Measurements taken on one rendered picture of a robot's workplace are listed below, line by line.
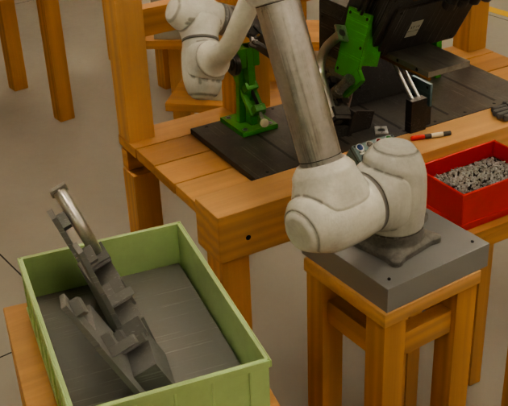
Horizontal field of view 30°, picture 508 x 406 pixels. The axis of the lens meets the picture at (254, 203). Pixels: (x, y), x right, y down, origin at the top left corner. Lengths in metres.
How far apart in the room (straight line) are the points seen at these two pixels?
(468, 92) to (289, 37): 1.34
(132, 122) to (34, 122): 2.52
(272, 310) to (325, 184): 1.66
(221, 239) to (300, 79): 0.65
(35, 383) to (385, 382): 0.84
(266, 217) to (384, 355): 0.55
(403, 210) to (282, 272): 1.74
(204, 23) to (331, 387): 1.06
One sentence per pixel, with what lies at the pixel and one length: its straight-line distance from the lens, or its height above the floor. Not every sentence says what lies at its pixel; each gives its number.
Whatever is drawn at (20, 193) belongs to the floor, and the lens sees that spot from 4.77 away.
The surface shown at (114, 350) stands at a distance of 1.96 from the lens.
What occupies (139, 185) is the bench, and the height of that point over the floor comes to 0.72.
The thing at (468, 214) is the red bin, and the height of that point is 0.85.
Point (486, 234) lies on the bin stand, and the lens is 2.74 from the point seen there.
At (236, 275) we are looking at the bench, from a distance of 2.70.
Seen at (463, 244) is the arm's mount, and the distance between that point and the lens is 2.43.
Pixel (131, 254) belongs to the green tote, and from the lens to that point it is 2.44.
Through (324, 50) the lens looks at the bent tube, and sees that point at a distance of 3.03.
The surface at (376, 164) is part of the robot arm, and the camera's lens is 2.25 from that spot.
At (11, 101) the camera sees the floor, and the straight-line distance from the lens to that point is 5.86.
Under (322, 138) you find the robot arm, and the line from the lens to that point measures 2.14.
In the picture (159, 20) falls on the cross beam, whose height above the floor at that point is 1.23.
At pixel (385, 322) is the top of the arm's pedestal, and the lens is 2.29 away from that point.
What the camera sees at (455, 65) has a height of 1.13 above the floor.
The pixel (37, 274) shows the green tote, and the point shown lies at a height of 0.91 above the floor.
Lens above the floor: 2.19
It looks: 29 degrees down
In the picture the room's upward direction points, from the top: 2 degrees counter-clockwise
